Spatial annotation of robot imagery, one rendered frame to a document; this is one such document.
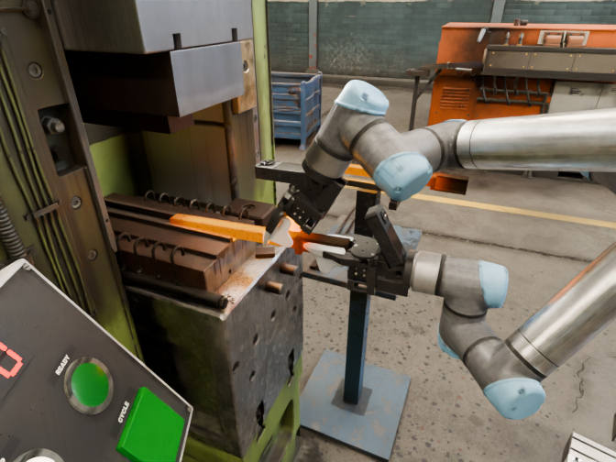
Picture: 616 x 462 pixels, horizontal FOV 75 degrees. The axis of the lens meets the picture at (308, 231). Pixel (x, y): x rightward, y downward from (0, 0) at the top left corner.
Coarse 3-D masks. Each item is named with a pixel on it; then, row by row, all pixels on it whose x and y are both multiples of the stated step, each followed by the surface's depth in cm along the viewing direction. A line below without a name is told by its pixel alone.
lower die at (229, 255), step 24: (120, 216) 94; (216, 216) 94; (120, 240) 87; (168, 240) 85; (192, 240) 85; (216, 240) 85; (240, 240) 88; (120, 264) 86; (144, 264) 83; (168, 264) 80; (192, 264) 79; (216, 264) 81; (240, 264) 90; (216, 288) 83
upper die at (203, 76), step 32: (96, 64) 64; (128, 64) 62; (160, 64) 60; (192, 64) 63; (224, 64) 71; (96, 96) 67; (128, 96) 65; (160, 96) 62; (192, 96) 65; (224, 96) 73
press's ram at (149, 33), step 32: (64, 0) 55; (96, 0) 53; (128, 0) 51; (160, 0) 55; (192, 0) 61; (224, 0) 68; (64, 32) 58; (96, 32) 56; (128, 32) 54; (160, 32) 56; (192, 32) 62; (224, 32) 69
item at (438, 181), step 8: (352, 168) 118; (360, 168) 118; (368, 176) 117; (432, 176) 112; (440, 176) 109; (448, 176) 109; (456, 176) 109; (464, 176) 109; (432, 184) 110; (440, 184) 111; (448, 184) 110; (456, 184) 109; (464, 184) 109; (456, 192) 110; (464, 192) 109
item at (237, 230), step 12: (180, 216) 91; (192, 216) 90; (204, 228) 87; (216, 228) 86; (228, 228) 84; (240, 228) 84; (252, 228) 84; (264, 228) 84; (252, 240) 83; (300, 240) 78; (312, 240) 78; (324, 240) 77; (336, 240) 77; (348, 240) 77; (300, 252) 79
